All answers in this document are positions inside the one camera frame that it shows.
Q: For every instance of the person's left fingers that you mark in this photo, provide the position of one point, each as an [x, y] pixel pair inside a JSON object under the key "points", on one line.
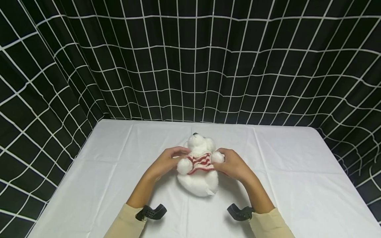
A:
{"points": [[180, 151]]}

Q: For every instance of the black wrist band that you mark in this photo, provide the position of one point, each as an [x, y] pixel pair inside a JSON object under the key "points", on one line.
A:
{"points": [[150, 212], [240, 212]]}

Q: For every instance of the person's left hand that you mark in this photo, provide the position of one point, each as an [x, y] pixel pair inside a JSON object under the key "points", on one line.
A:
{"points": [[164, 163]]}

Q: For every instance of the person's right hand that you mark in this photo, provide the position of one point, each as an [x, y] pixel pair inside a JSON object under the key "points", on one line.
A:
{"points": [[235, 165]]}

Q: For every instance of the red striped knit sweater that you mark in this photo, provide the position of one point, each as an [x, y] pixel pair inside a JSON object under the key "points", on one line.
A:
{"points": [[201, 162]]}

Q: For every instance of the person's right forearm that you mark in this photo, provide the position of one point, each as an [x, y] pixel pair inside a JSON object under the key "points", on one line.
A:
{"points": [[262, 208]]}

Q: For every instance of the white plush bear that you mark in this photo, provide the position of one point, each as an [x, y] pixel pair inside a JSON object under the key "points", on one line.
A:
{"points": [[198, 180]]}

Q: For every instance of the person's right fingers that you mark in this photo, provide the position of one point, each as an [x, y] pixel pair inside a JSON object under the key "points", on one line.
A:
{"points": [[221, 152]]}

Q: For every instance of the person's left forearm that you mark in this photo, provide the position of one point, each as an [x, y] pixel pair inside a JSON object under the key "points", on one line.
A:
{"points": [[135, 205]]}

